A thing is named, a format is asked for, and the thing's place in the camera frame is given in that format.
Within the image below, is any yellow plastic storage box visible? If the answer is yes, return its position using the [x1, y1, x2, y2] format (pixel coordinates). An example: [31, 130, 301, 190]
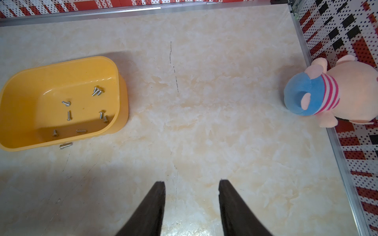
[1, 56, 129, 151]

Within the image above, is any pink plush pig toy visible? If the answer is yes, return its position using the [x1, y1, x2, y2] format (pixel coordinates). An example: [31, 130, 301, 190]
[283, 55, 378, 128]

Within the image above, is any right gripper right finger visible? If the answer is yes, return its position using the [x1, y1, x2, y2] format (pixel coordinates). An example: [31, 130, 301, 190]
[219, 180, 272, 236]

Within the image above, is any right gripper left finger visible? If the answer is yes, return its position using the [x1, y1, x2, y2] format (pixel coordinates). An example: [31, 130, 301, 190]
[116, 182, 166, 236]

